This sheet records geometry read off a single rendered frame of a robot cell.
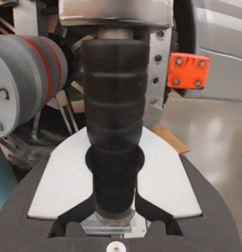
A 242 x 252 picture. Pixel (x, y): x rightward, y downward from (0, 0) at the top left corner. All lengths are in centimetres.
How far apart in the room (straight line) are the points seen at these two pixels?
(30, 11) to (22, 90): 19
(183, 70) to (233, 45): 28
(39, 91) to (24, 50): 6
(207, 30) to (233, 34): 10
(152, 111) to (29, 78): 23
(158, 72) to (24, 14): 28
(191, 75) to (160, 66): 7
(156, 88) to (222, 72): 30
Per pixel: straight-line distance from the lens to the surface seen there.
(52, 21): 59
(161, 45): 30
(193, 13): 50
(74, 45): 41
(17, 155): 48
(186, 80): 33
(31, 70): 22
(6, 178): 40
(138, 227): 89
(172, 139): 165
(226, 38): 55
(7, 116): 21
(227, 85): 58
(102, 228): 79
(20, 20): 35
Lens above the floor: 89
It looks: 30 degrees down
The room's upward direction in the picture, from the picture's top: 2 degrees clockwise
